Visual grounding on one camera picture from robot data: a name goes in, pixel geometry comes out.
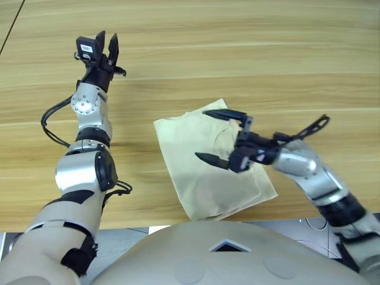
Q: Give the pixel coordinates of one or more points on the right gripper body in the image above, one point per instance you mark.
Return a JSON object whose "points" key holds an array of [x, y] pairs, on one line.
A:
{"points": [[261, 147]]}

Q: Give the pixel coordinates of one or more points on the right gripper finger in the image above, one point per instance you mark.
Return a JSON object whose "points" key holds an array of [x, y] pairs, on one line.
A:
{"points": [[227, 114], [212, 159]]}

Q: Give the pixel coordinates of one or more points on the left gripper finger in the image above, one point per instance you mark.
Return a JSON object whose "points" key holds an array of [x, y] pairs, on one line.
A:
{"points": [[102, 43], [113, 50]]}

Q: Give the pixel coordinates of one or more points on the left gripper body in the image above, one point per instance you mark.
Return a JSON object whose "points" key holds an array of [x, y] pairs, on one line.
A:
{"points": [[101, 74]]}

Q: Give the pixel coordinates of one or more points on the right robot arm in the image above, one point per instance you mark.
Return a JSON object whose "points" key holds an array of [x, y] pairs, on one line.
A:
{"points": [[311, 169]]}

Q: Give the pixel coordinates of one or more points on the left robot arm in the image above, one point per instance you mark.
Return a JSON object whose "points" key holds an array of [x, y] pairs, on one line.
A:
{"points": [[77, 169]]}

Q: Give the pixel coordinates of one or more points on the beige T-shirt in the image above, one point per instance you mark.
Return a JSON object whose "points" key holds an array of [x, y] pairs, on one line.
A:
{"points": [[193, 178]]}

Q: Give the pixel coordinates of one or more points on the robot body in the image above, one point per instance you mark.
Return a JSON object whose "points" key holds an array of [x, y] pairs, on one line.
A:
{"points": [[225, 261]]}

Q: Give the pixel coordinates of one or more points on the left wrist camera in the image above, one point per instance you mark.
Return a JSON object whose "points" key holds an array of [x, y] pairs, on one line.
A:
{"points": [[86, 49]]}

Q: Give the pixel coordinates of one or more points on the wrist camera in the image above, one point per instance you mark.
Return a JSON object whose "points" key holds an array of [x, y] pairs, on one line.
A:
{"points": [[239, 161], [86, 49]]}

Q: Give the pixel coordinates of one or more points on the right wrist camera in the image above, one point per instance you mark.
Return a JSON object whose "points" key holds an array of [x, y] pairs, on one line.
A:
{"points": [[239, 161]]}

